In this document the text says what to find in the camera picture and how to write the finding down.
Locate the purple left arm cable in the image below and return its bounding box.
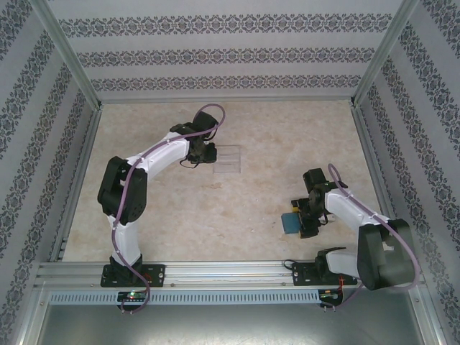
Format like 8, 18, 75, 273
109, 103, 227, 316

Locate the aluminium frame post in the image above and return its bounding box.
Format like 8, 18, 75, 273
350, 0, 421, 107
31, 0, 104, 111

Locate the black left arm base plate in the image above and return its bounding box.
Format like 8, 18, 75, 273
101, 264, 167, 288

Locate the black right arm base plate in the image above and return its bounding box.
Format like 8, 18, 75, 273
292, 261, 357, 288

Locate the aluminium mounting rail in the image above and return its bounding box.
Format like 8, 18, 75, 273
34, 261, 422, 289

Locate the sheet metal panel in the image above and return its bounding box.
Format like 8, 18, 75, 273
35, 303, 438, 345

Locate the teal leather card holder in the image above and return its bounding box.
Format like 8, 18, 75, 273
281, 211, 302, 236

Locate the aluminium side rail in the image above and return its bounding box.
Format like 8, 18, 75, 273
351, 106, 409, 258
50, 107, 104, 262

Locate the slotted grey cable duct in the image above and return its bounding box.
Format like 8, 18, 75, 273
48, 289, 321, 305

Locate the clear plastic card sleeve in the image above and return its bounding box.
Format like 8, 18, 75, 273
214, 144, 241, 174

